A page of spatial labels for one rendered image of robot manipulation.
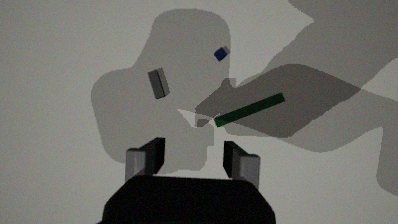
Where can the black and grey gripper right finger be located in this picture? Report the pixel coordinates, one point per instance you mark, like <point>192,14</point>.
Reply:
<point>240,165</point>

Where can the green rod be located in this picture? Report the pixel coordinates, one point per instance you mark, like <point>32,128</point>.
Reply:
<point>250,109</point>

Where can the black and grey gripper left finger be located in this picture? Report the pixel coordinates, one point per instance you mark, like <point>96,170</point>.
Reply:
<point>146,160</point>

